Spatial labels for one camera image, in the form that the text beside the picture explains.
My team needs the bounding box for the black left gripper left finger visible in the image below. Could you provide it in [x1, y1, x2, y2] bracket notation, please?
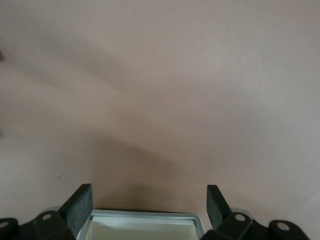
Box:
[0, 183, 94, 240]

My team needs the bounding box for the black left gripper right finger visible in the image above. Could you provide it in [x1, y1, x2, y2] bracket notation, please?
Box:
[199, 184, 307, 240]

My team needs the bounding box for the white plastic tray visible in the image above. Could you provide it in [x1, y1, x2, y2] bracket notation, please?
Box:
[76, 209, 205, 240]

